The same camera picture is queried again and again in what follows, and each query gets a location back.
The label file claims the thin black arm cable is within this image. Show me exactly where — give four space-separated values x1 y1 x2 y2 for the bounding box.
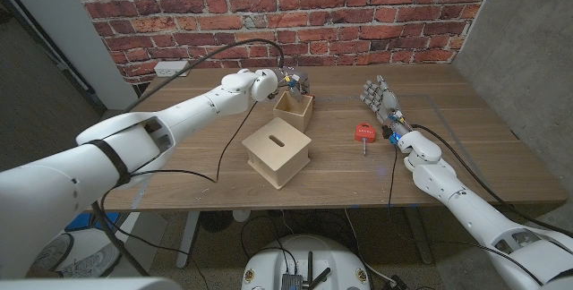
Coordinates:
388 144 399 207
100 99 260 290

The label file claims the small grey computer box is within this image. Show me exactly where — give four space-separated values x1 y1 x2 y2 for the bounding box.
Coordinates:
280 273 304 290

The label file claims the white power outlet strip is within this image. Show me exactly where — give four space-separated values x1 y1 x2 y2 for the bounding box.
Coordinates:
153 60 192 79

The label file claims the white robot torso edge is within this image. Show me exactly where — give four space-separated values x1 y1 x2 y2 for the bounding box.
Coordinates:
0 276 183 290

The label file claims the white table leg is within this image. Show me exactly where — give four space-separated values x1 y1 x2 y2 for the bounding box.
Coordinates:
175 210 201 269

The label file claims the dark round floor object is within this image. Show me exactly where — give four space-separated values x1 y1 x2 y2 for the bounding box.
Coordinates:
199 211 234 234

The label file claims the tilted black antenna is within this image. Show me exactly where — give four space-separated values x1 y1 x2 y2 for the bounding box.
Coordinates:
311 267 332 290

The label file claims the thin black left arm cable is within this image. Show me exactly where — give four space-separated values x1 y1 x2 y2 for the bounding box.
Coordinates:
100 99 260 290

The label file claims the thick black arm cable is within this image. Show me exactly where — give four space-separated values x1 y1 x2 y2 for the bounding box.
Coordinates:
411 123 573 239
91 38 286 278

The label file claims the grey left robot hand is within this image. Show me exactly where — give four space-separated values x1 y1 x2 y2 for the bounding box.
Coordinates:
272 68 312 103

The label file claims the grey table leg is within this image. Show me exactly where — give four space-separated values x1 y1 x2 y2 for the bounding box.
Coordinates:
405 207 434 267

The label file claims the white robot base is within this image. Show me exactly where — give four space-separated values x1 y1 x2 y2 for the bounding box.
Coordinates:
240 234 372 290

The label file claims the wooden box with slot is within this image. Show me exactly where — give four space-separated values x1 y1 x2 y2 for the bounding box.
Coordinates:
241 116 313 191

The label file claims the red block with metal pin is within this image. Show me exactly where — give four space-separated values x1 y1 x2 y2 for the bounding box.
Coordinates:
354 122 377 157

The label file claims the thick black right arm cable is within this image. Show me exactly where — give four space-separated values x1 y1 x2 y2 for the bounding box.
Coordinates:
411 123 573 239

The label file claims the white floor cable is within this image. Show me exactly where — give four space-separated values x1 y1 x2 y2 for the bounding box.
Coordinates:
343 209 398 285

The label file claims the black floor plug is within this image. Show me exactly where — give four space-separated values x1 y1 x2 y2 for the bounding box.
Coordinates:
385 274 411 290

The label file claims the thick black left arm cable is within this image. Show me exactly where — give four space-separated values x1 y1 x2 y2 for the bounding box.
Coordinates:
91 38 286 278

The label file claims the black cable on base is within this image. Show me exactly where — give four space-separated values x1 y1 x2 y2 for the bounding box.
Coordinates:
240 215 299 277

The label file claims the person with grey sneakers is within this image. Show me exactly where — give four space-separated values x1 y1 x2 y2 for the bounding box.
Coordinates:
26 232 124 278

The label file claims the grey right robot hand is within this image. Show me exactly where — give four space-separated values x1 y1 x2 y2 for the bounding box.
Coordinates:
359 74 413 141

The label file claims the red brick printed backdrop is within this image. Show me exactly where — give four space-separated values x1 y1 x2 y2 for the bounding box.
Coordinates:
64 0 502 86

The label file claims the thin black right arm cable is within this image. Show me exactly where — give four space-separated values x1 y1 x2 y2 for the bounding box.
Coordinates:
388 144 399 207

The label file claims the wooden drawer with red front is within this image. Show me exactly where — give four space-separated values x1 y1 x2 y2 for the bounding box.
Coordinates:
272 90 315 133

